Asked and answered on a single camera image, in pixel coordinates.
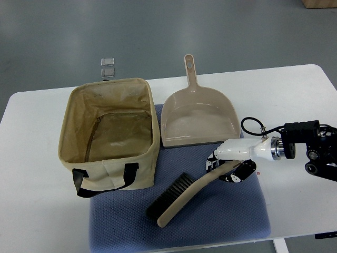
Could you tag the blue textured mat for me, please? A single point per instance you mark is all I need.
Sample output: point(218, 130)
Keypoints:
point(220, 212)

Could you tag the beige plastic dustpan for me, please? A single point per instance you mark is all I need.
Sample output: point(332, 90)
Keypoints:
point(197, 115)

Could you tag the upper floor metal plate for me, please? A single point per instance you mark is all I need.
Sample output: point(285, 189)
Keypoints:
point(107, 62)

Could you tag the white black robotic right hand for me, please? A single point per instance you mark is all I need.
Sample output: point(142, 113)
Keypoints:
point(246, 151)

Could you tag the beige brush with black bristles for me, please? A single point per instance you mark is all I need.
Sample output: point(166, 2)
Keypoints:
point(181, 191)

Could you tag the white table leg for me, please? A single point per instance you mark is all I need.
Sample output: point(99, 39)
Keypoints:
point(280, 245)

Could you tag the brown cardboard box corner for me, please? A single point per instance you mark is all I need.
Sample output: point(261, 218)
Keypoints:
point(311, 4)

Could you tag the beige fabric bag black handles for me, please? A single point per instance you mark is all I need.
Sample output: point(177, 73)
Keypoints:
point(110, 137)

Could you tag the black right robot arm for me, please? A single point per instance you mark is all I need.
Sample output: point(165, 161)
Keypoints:
point(320, 140)

